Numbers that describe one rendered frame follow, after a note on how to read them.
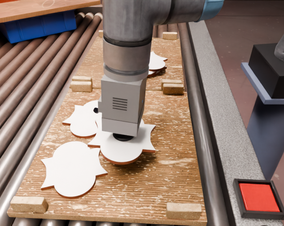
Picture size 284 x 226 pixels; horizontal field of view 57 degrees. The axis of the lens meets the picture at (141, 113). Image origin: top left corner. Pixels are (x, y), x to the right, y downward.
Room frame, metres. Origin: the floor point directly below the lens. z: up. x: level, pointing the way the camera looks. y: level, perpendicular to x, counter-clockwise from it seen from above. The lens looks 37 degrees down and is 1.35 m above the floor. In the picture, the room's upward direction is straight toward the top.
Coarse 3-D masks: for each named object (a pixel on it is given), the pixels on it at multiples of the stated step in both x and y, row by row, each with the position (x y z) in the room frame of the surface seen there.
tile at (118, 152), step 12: (96, 120) 0.42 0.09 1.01; (108, 132) 0.39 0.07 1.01; (144, 132) 0.39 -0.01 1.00; (96, 144) 0.35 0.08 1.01; (108, 144) 0.35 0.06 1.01; (120, 144) 0.35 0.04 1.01; (132, 144) 0.35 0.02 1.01; (144, 144) 0.36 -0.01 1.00; (108, 156) 0.32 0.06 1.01; (120, 156) 0.32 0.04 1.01; (132, 156) 0.32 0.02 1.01
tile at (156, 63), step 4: (152, 52) 0.86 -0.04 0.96; (152, 56) 0.83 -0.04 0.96; (156, 56) 0.83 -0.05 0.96; (152, 60) 0.80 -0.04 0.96; (156, 60) 0.80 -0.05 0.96; (160, 60) 0.80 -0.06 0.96; (164, 60) 0.81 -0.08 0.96; (152, 64) 0.77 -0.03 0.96; (156, 64) 0.77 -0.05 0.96; (160, 64) 0.77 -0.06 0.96; (164, 64) 0.77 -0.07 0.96; (152, 68) 0.75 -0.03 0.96; (156, 68) 0.75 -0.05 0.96; (160, 68) 0.75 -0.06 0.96
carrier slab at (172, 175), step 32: (96, 96) 0.62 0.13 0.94; (160, 96) 0.62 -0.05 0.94; (64, 128) 0.48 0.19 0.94; (160, 128) 0.48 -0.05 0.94; (160, 160) 0.38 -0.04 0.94; (192, 160) 0.38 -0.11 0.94; (32, 192) 0.30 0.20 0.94; (96, 192) 0.30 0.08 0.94; (128, 192) 0.30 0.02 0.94; (160, 192) 0.30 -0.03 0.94; (192, 192) 0.30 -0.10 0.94; (192, 224) 0.24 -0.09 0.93
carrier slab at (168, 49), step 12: (96, 48) 0.96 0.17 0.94; (156, 48) 0.96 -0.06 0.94; (168, 48) 0.96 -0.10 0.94; (84, 60) 0.85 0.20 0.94; (96, 60) 0.85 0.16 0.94; (168, 60) 0.85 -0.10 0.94; (180, 60) 0.85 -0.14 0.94; (84, 72) 0.77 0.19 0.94; (96, 72) 0.77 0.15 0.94; (168, 72) 0.77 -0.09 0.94; (180, 72) 0.77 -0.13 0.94; (96, 84) 0.69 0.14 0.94; (156, 84) 0.69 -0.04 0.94
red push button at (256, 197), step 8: (240, 184) 0.32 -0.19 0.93; (248, 184) 0.32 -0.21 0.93; (256, 184) 0.32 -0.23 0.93; (264, 184) 0.32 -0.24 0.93; (248, 192) 0.30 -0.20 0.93; (256, 192) 0.30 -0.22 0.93; (264, 192) 0.30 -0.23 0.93; (248, 200) 0.29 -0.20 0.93; (256, 200) 0.29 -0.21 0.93; (264, 200) 0.29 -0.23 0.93; (272, 200) 0.29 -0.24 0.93; (248, 208) 0.27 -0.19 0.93; (256, 208) 0.27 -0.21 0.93; (264, 208) 0.27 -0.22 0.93; (272, 208) 0.27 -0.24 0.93
